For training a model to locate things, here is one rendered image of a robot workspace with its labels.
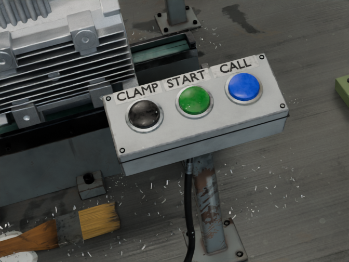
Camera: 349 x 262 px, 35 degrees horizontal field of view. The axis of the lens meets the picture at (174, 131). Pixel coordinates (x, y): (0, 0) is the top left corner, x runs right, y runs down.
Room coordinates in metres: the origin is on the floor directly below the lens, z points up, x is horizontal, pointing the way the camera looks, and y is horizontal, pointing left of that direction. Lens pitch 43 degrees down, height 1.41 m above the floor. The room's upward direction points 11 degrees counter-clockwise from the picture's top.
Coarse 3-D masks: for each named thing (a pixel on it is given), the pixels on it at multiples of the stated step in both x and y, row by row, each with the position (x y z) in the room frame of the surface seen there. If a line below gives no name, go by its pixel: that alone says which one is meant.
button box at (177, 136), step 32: (224, 64) 0.45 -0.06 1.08; (256, 64) 0.44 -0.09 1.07; (128, 96) 0.43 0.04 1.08; (160, 96) 0.43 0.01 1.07; (224, 96) 0.42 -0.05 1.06; (256, 96) 0.41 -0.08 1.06; (128, 128) 0.40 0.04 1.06; (160, 128) 0.39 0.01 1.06; (192, 128) 0.39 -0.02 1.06; (224, 128) 0.39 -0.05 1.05; (256, 128) 0.40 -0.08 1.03; (128, 160) 0.38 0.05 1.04; (160, 160) 0.39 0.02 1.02
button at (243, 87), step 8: (232, 80) 0.43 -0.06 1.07; (240, 80) 0.42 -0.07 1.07; (248, 80) 0.42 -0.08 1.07; (256, 80) 0.42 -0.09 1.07; (232, 88) 0.42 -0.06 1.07; (240, 88) 0.41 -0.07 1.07; (248, 88) 0.41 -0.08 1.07; (256, 88) 0.41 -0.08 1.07; (232, 96) 0.41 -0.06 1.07; (240, 96) 0.41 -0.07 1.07; (248, 96) 0.41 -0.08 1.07
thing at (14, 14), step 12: (0, 0) 0.61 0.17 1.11; (12, 0) 0.61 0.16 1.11; (24, 0) 0.61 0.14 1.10; (36, 0) 0.61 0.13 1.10; (48, 0) 0.63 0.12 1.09; (0, 12) 0.61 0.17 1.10; (12, 12) 0.61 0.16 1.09; (24, 12) 0.61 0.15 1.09; (36, 12) 0.62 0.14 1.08; (48, 12) 0.62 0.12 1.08; (0, 24) 0.61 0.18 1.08; (12, 24) 0.61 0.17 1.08
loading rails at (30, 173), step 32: (160, 64) 0.71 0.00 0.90; (192, 64) 0.72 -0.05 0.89; (0, 128) 0.62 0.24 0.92; (32, 128) 0.59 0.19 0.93; (64, 128) 0.59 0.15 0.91; (96, 128) 0.60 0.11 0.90; (0, 160) 0.58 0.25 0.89; (32, 160) 0.59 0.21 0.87; (64, 160) 0.59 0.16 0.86; (96, 160) 0.60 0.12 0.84; (0, 192) 0.58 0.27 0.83; (32, 192) 0.58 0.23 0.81; (96, 192) 0.56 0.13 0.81
